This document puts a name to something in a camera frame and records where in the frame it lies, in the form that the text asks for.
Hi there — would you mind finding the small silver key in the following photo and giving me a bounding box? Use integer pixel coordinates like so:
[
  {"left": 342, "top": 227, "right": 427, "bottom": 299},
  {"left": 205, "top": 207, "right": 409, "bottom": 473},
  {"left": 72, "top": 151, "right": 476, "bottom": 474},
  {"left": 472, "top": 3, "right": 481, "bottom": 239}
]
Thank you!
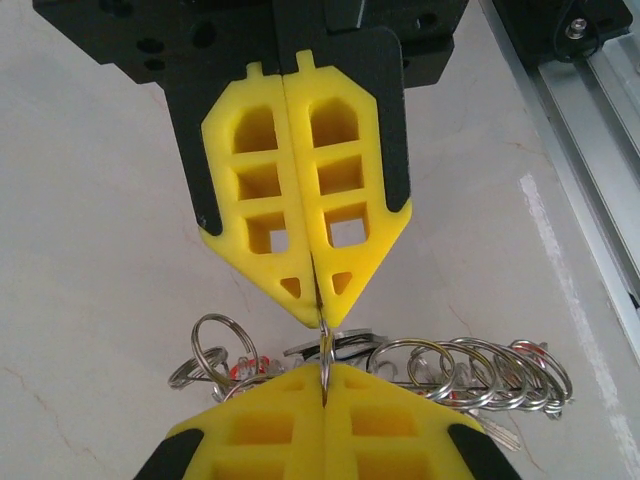
[{"left": 479, "top": 413, "right": 522, "bottom": 452}]

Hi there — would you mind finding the red plastic key tag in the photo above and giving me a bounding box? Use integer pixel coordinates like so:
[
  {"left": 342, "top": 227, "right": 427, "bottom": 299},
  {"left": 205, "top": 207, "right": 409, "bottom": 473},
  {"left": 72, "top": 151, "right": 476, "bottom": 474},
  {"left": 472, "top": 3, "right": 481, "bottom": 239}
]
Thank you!
[{"left": 227, "top": 353, "right": 275, "bottom": 386}]

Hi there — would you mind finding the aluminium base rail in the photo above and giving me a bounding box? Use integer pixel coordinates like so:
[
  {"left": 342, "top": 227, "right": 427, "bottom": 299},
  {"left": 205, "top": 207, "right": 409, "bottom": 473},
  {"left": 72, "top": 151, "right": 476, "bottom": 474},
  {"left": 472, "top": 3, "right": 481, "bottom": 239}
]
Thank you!
[{"left": 477, "top": 0, "right": 640, "bottom": 314}]

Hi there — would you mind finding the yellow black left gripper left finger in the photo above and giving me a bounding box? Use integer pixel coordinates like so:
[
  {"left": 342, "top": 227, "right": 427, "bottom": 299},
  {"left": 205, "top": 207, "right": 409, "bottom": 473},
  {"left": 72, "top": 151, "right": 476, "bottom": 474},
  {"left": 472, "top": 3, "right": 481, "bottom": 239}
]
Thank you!
[{"left": 132, "top": 363, "right": 327, "bottom": 480}]

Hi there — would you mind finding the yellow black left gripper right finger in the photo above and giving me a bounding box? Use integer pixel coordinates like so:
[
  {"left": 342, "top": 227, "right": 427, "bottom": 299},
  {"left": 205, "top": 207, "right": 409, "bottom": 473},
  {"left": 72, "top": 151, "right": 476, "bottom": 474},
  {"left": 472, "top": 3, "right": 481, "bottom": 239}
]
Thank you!
[{"left": 323, "top": 363, "right": 521, "bottom": 480}]

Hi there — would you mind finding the silver key ring chain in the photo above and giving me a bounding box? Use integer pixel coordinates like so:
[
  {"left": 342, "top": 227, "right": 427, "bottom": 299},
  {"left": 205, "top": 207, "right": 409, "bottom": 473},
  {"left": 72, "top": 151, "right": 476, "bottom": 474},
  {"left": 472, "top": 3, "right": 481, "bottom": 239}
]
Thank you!
[{"left": 167, "top": 312, "right": 575, "bottom": 421}]

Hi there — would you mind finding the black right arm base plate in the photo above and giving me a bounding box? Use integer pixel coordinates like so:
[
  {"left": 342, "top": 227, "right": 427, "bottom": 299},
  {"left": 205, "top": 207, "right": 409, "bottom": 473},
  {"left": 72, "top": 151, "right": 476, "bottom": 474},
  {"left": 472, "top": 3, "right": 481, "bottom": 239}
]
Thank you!
[{"left": 492, "top": 0, "right": 635, "bottom": 64}]

